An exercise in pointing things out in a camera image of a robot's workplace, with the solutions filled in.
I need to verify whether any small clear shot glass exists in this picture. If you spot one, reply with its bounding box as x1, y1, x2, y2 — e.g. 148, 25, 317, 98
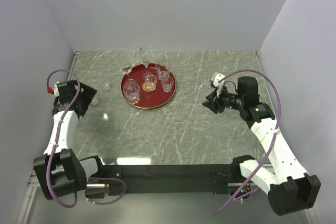
91, 98, 99, 105
205, 80, 212, 88
144, 75, 157, 92
161, 77, 174, 93
103, 83, 111, 91

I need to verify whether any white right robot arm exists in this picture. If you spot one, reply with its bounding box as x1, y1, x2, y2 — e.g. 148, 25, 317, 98
202, 73, 321, 216

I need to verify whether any red round lacquer tray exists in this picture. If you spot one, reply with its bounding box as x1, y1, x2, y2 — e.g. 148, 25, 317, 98
120, 63, 177, 109

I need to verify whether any tall clear champagne flute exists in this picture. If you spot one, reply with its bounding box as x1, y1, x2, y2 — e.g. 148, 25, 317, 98
139, 45, 152, 81

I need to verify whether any clear stemmed wine glass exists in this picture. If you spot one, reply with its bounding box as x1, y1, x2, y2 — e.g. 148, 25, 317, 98
122, 64, 132, 76

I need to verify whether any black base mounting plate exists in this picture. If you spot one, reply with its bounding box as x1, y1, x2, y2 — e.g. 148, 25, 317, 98
103, 164, 234, 194

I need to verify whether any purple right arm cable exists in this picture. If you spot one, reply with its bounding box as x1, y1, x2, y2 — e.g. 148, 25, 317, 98
212, 69, 283, 217

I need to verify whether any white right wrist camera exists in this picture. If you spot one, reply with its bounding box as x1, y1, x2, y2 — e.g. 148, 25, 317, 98
209, 72, 225, 97

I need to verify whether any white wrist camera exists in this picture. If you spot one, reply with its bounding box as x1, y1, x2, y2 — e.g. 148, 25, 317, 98
47, 81, 69, 97
209, 72, 225, 97

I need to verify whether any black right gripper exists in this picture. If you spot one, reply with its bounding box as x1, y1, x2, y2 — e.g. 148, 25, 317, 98
202, 84, 245, 114

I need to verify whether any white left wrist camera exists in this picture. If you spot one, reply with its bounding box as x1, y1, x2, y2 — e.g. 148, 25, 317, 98
47, 81, 69, 97

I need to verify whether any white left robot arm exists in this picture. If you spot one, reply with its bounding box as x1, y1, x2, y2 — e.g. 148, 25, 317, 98
33, 80, 106, 200

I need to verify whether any clear faceted tumbler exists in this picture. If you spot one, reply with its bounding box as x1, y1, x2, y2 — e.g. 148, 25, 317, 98
123, 79, 140, 104
155, 62, 172, 81

